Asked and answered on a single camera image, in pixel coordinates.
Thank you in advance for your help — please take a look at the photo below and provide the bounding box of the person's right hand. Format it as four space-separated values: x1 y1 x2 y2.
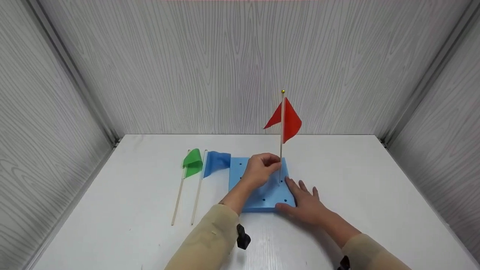
275 177 330 226

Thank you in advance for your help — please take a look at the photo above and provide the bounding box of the person's left hand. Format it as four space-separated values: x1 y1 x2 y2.
242 152 282 190

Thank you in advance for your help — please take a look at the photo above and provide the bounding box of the blue foam board with holes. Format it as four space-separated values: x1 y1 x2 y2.
228 156 297 213

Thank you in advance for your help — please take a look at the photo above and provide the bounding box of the red flag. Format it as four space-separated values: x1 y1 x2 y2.
263 89 303 186

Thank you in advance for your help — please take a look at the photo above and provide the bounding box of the person's right forearm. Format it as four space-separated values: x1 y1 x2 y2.
322 212 413 270

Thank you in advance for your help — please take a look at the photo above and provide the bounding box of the person's left forearm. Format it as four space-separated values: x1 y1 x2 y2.
164 181 255 270

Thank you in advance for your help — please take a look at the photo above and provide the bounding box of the blue flag on stick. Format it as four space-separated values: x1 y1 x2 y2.
191 149 232 226

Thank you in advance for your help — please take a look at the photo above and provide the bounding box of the green flag on stick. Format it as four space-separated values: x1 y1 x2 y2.
171 148 204 227

